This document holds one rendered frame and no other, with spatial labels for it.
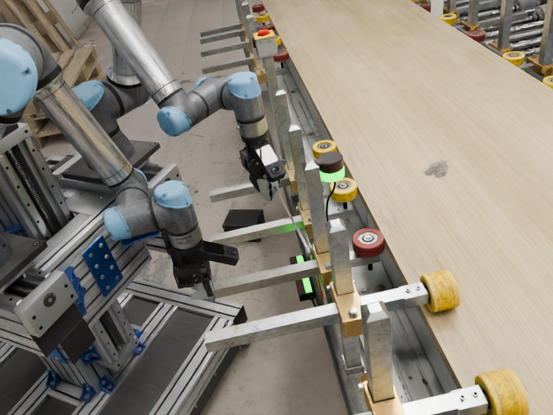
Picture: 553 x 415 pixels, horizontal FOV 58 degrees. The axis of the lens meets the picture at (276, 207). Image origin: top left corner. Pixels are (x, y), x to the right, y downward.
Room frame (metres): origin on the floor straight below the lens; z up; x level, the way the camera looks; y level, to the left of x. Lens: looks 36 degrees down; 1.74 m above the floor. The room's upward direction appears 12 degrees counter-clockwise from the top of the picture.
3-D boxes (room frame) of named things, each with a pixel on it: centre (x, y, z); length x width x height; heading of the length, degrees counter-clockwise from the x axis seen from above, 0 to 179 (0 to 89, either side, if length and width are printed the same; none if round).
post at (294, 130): (1.23, -0.09, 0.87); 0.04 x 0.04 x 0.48; 1
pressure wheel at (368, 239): (0.94, -0.21, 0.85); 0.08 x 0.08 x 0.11
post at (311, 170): (0.98, -0.10, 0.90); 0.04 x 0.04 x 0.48; 1
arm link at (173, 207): (0.93, 0.22, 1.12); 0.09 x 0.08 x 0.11; 98
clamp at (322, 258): (0.96, -0.10, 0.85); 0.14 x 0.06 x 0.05; 1
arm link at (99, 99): (1.42, 0.47, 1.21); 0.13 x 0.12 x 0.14; 136
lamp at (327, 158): (0.98, -0.14, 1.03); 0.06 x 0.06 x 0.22; 1
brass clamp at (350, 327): (0.71, -0.10, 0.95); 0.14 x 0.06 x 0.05; 1
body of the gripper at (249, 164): (1.17, 0.02, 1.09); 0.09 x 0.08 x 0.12; 21
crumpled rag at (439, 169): (1.18, -0.49, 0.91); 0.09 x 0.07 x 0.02; 125
